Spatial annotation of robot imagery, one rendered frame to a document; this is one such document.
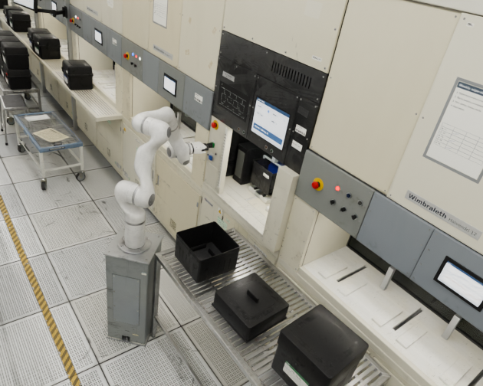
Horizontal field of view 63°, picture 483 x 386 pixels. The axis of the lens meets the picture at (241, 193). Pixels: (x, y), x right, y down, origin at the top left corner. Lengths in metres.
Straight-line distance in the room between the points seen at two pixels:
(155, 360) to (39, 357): 0.72
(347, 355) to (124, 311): 1.49
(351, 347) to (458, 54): 1.23
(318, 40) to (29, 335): 2.55
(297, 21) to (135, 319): 2.03
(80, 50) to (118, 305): 3.42
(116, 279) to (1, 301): 1.07
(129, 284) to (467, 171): 1.90
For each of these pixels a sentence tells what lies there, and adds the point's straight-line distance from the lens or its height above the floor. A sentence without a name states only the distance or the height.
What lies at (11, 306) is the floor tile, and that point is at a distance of 3.34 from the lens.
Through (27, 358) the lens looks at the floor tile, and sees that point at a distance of 3.02.
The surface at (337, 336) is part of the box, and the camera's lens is 1.90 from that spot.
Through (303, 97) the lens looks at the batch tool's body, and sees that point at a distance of 2.09.
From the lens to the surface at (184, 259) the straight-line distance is 2.35.
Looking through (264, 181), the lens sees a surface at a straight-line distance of 2.81.
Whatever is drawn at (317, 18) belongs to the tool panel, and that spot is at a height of 2.17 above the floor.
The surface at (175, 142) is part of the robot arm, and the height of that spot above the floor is 1.31.
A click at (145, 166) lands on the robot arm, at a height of 1.30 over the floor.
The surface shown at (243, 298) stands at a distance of 2.12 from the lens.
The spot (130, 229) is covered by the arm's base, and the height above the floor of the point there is 0.92.
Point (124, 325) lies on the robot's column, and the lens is 2.88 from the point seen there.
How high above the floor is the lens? 2.38
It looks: 31 degrees down
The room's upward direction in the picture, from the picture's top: 10 degrees clockwise
